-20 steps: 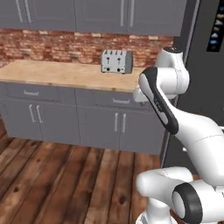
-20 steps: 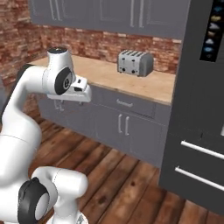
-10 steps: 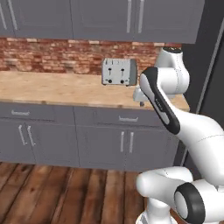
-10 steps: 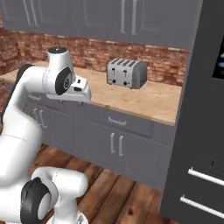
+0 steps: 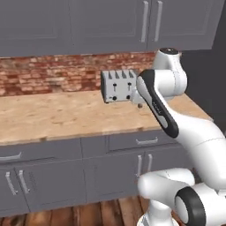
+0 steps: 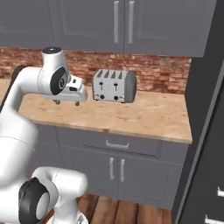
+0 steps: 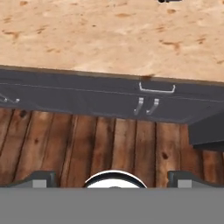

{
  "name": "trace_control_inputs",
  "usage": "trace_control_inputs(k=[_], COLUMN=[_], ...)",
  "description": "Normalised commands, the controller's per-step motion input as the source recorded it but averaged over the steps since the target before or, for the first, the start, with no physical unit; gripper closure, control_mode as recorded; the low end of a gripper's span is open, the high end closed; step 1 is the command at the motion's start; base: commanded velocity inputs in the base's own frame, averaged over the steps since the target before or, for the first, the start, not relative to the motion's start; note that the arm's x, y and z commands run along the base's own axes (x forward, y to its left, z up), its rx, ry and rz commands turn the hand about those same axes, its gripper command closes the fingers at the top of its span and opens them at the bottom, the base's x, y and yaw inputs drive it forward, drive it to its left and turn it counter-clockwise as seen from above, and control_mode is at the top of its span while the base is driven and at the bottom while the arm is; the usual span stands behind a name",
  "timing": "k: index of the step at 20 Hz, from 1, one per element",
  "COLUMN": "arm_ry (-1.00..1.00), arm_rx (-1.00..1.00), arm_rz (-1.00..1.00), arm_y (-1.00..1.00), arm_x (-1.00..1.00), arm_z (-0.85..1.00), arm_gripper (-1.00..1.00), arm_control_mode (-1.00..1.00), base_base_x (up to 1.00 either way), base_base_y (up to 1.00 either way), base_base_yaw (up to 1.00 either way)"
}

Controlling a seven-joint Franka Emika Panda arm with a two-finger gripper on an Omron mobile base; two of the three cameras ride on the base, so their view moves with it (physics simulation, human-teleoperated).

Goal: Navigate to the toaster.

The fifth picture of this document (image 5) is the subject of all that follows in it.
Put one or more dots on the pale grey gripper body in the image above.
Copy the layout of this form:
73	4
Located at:
137	97

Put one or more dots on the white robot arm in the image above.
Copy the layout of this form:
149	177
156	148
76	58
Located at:
203	141

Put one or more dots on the silver four-slot toaster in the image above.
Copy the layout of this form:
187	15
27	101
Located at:
117	86

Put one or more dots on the grey drawer front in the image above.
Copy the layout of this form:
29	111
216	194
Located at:
123	141
44	150

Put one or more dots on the grey wall cupboard door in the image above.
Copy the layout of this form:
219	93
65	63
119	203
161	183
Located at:
188	23
106	25
32	26

